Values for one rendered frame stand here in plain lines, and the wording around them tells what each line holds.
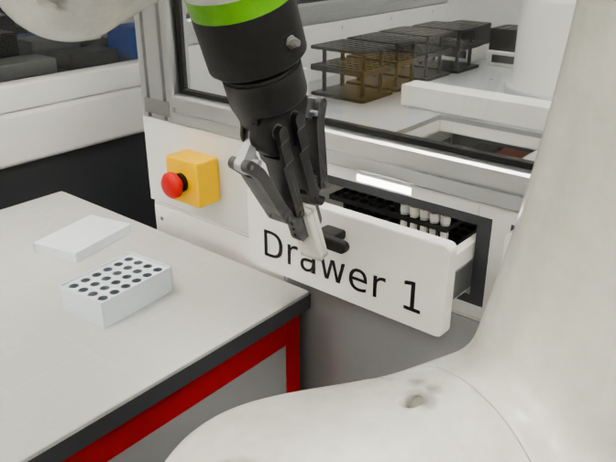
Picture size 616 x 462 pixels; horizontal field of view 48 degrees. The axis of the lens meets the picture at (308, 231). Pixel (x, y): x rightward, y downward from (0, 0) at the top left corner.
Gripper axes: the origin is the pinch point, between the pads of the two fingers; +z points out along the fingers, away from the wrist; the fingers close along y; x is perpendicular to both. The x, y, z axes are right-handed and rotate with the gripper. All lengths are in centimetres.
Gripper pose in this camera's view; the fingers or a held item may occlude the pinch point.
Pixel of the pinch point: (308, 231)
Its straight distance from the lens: 75.3
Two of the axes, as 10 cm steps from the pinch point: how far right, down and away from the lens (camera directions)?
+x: 7.7, 2.6, -5.8
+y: -6.0, 6.1, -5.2
